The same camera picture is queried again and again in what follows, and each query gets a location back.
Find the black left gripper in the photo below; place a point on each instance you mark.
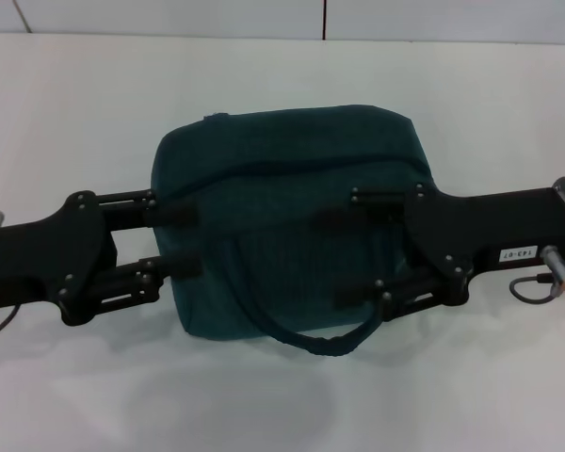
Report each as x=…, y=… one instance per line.
x=42, y=263

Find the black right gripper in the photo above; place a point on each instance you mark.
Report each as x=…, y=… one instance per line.
x=489, y=226

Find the dark teal insulated lunch bag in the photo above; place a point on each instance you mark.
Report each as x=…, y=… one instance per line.
x=287, y=212

